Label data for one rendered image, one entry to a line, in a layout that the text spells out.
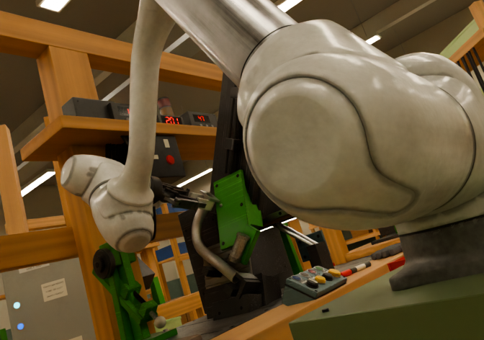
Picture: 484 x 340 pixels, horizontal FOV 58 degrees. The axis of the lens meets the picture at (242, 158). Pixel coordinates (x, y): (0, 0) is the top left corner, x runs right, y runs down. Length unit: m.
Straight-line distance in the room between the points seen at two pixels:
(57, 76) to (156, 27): 0.63
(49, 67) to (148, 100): 0.67
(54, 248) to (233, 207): 0.53
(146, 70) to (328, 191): 0.67
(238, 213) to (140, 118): 0.46
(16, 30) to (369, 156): 1.33
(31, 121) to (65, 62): 7.04
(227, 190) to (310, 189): 0.95
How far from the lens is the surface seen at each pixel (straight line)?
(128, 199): 0.92
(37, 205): 12.63
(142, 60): 0.95
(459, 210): 0.55
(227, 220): 1.26
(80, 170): 1.04
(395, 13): 8.73
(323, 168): 0.33
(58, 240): 1.39
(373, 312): 0.47
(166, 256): 6.58
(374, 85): 0.35
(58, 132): 1.30
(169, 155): 1.47
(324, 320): 0.50
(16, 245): 1.34
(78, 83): 1.54
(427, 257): 0.56
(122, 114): 1.45
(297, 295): 0.99
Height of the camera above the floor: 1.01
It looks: 13 degrees up
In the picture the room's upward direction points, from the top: 18 degrees counter-clockwise
